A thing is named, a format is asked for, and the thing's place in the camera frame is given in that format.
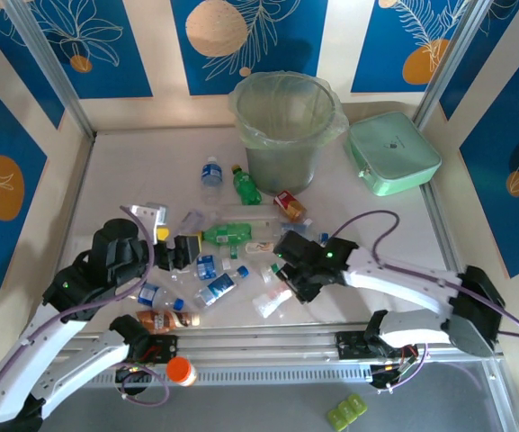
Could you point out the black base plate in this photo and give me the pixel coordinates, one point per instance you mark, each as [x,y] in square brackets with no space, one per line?
[167,348]
[349,346]

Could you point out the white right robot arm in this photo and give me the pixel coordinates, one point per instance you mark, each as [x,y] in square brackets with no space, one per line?
[398,285]

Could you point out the lime green segmented case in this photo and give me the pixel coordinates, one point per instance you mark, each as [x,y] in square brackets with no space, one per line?
[346,411]

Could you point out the blue-label bottle white cap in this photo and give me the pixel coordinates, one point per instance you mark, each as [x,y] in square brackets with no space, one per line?
[211,174]

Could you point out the black electronics bracket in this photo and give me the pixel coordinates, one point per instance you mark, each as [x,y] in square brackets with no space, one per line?
[389,373]
[133,378]

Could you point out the aluminium frame post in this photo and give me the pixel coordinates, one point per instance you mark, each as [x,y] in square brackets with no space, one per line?
[452,58]
[47,54]

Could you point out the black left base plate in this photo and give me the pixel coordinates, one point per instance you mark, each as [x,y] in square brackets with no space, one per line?
[167,348]

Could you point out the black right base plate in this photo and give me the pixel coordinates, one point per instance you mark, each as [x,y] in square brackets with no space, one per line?
[349,346]

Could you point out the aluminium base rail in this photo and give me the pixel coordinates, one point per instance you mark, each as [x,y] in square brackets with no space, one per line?
[263,342]

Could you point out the clear bottle blue cap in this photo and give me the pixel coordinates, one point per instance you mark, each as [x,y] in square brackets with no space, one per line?
[324,236]

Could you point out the red-label orange drink bottle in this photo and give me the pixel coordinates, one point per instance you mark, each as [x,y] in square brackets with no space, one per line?
[286,201]

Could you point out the small blue-label clear bottle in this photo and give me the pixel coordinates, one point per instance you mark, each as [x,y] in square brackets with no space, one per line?
[206,267]

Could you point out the large green bottle yellow cap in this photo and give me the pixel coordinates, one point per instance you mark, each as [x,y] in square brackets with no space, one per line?
[227,234]

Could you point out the pale green bin liner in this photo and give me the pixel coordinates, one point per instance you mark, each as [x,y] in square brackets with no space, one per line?
[251,135]

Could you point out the clear bottle green cap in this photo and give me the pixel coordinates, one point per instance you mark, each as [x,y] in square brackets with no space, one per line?
[268,275]

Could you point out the brown coffee drink bottle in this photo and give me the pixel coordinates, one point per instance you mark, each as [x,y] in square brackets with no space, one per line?
[167,320]

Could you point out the clear bottle red label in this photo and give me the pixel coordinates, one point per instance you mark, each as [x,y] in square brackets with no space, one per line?
[270,302]

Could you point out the long clear plastic bottle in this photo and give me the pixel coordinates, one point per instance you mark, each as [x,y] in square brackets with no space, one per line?
[250,212]

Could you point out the grey translucent waste bin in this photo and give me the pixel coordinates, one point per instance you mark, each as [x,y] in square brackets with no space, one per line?
[281,175]

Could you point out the orange-capped pill bottle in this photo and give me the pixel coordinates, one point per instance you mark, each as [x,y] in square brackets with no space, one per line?
[179,369]

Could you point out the small clear green-label bottle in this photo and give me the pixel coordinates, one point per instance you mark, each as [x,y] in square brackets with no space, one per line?
[234,253]

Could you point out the mint green zip case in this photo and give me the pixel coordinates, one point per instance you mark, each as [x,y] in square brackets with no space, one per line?
[389,148]

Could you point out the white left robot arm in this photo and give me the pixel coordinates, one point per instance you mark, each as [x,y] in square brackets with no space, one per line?
[43,342]

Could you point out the small green soda bottle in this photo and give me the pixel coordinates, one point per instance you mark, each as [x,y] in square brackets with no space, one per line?
[246,186]

